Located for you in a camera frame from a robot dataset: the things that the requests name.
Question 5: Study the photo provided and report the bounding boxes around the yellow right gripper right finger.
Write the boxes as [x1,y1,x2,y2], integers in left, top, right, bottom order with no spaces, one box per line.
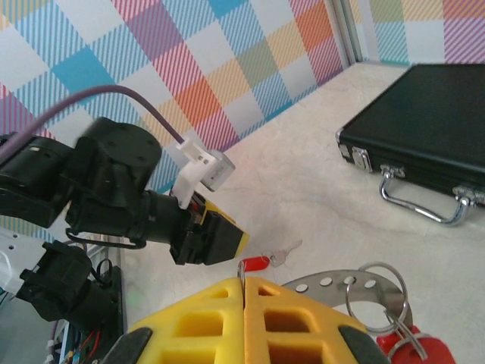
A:
[245,277,391,364]

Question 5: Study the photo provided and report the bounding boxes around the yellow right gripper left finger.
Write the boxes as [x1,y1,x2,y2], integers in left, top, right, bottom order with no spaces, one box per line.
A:
[102,277,246,364]

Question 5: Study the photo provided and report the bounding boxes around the key with red cap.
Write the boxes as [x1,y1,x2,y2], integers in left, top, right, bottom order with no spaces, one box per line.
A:
[376,325,458,364]
[240,239,305,274]

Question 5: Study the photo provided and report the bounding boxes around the metal ring with red handle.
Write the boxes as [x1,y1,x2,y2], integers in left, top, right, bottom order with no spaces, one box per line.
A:
[236,260,405,315]

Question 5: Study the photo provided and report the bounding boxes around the large silver split ring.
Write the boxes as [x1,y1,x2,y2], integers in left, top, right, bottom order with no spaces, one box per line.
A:
[343,261,411,335]

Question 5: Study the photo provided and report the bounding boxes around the small silver split ring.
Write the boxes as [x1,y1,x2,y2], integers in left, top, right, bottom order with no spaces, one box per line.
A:
[384,309,427,361]

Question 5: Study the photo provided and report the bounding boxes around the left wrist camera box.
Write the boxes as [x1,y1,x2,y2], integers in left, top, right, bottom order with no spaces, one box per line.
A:
[169,136,236,210]

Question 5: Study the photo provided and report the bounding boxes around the aluminium frame post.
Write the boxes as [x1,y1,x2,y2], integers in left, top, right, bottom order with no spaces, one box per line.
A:
[332,0,365,66]

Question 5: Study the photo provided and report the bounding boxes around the black case with metal handle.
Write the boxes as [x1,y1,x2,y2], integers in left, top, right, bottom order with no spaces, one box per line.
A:
[335,63,485,228]

